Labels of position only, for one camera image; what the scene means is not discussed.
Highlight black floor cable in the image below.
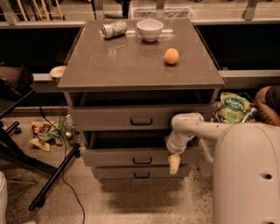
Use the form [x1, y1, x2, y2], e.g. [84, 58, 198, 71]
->
[34, 90, 86, 224]

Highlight white bowl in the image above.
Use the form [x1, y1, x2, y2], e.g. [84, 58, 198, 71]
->
[136, 19, 164, 41]

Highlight grey drawer cabinet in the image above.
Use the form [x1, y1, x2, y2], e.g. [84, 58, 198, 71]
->
[57, 18, 225, 186]

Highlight small wire basket left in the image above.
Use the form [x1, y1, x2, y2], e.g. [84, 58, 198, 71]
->
[59, 114, 80, 146]

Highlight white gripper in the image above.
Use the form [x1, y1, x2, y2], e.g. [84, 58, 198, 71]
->
[165, 130, 192, 175]

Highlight white container bottom left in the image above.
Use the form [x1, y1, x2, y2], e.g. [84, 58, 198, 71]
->
[0, 171, 8, 224]

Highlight snack bags on floor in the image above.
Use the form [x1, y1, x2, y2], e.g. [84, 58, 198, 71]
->
[30, 121, 63, 151]

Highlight grey drawer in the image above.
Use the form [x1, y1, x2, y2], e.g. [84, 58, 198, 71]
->
[69, 105, 212, 130]
[92, 164, 192, 179]
[80, 129, 204, 168]

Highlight green snack bag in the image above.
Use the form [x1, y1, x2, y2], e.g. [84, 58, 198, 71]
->
[217, 92, 250, 124]

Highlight tipped soda can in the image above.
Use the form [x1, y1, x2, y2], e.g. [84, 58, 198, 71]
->
[101, 21, 127, 39]

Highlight clear plastic bin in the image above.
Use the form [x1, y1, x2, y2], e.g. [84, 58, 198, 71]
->
[198, 139, 215, 177]

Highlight orange fruit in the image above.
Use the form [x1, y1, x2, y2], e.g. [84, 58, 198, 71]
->
[164, 48, 179, 65]

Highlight white wire tray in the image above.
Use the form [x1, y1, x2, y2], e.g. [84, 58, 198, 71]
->
[129, 6, 196, 19]

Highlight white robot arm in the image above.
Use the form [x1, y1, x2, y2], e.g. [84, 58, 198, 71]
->
[166, 113, 280, 224]

